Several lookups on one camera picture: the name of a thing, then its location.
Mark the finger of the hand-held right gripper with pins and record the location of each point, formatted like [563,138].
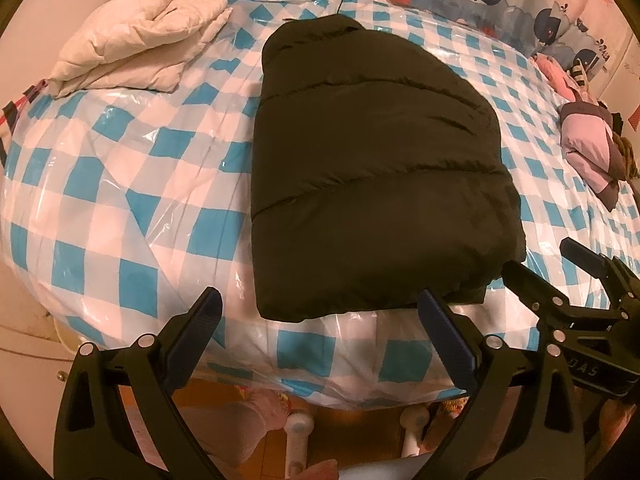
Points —
[535,292]
[590,262]

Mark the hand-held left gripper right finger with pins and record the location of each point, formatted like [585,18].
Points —
[445,325]

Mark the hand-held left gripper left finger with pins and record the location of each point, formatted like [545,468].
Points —
[197,320]

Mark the black puffer jacket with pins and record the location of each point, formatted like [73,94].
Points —
[370,170]

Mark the floral patterned cloth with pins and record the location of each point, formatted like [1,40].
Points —
[260,392]

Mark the pink jacket with brown trim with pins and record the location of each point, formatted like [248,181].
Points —
[595,150]

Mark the blue white checkered bed cover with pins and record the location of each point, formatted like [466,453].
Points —
[125,185]

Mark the white bedside cabinet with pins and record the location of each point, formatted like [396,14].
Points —
[35,340]

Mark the pink cloth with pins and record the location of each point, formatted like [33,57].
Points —
[557,75]

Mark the black white striped item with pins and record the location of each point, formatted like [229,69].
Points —
[581,71]

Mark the red striped cloth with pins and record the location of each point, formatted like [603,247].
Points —
[15,110]

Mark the white padded jacket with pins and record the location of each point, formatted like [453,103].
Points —
[140,40]

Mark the white rounded post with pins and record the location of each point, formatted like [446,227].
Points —
[414,425]
[299,435]

